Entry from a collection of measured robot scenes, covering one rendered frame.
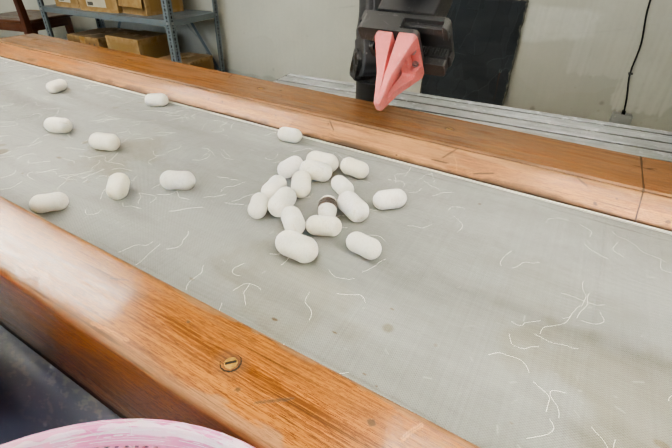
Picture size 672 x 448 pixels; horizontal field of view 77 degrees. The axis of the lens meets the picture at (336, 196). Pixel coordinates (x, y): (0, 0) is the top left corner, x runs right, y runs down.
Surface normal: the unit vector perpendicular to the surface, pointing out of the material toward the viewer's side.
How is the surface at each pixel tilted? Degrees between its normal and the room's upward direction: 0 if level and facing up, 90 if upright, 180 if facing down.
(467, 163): 45
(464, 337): 0
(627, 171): 0
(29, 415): 0
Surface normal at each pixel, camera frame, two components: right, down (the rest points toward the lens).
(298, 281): 0.02, -0.85
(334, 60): -0.43, 0.46
